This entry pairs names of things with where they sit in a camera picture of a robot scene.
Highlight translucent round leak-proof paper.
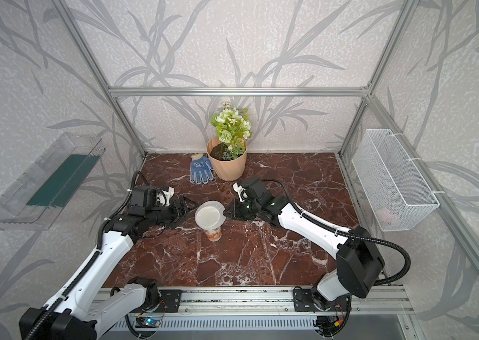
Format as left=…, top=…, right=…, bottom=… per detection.
left=195, top=201, right=226, bottom=230

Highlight paper milk tea cup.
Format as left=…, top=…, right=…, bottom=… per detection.
left=203, top=226, right=222, bottom=242

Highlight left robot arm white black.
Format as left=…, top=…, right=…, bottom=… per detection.
left=19, top=186, right=199, bottom=339

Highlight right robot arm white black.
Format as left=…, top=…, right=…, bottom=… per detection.
left=224, top=177, right=385, bottom=311

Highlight terracotta flower pot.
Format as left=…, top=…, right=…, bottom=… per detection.
left=207, top=136, right=247, bottom=181

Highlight blue work glove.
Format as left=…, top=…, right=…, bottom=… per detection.
left=190, top=153, right=214, bottom=185

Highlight green white artificial flowers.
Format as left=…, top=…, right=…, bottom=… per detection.
left=210, top=101, right=252, bottom=161

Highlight green mat in shelf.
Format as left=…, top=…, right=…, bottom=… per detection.
left=27, top=154, right=101, bottom=208

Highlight pink object in basket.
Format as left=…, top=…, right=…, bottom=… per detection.
left=376, top=208, right=399, bottom=225

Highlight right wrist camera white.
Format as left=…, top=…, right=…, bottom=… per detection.
left=232, top=182, right=248, bottom=202

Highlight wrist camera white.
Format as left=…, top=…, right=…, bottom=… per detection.
left=232, top=182, right=248, bottom=202
left=157, top=187, right=175, bottom=207

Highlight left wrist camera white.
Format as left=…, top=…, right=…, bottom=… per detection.
left=157, top=187, right=175, bottom=207

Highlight right black corrugated cable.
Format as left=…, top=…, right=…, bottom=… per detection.
left=260, top=178, right=412, bottom=286

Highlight black corrugated cable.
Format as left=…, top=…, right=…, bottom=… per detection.
left=260, top=178, right=412, bottom=286
left=22, top=171, right=151, bottom=340

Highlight clear acrylic wall shelf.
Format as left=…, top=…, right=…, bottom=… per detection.
left=0, top=133, right=106, bottom=231

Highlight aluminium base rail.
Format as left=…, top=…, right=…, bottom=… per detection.
left=129, top=286, right=414, bottom=332

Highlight left black corrugated cable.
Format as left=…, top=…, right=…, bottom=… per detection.
left=22, top=171, right=151, bottom=340

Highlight white wire mesh basket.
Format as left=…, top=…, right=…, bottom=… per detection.
left=352, top=129, right=440, bottom=232

